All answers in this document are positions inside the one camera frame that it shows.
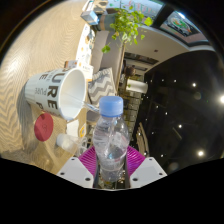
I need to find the flat round red coaster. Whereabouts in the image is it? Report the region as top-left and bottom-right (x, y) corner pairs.
(33, 112), (55, 142)

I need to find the group of ceiling lights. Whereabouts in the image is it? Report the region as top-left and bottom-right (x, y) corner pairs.
(159, 76), (224, 158)

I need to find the potted green plant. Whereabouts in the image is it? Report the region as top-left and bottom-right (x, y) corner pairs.
(101, 8), (154, 54)

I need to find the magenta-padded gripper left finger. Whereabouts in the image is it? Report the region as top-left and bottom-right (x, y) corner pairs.
(56, 145), (98, 189)

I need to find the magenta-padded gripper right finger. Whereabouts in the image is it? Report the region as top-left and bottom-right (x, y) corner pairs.
(125, 145), (168, 189)

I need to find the clear blue-capped water bottle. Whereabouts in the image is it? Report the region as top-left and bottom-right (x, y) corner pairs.
(92, 95), (131, 183)

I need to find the grey curved sofa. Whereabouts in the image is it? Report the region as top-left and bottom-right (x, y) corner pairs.
(87, 29), (127, 124)

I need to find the white printed mug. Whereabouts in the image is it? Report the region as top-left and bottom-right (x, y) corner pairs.
(24, 67), (88, 122)

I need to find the clear plastic cup with straw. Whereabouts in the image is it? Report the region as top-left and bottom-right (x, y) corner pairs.
(55, 133), (88, 155)

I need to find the grey chevron cushion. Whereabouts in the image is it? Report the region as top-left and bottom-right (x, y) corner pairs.
(87, 67), (118, 108)

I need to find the small blue box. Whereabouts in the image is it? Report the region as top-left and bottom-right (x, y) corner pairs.
(80, 9), (100, 26)

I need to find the white paper napkin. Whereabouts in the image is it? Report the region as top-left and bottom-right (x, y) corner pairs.
(65, 119), (80, 138)

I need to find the printed menu leaflet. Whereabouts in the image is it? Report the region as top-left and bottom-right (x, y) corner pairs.
(75, 23), (96, 68)

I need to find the person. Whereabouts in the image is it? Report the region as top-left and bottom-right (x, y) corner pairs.
(122, 65), (137, 78)

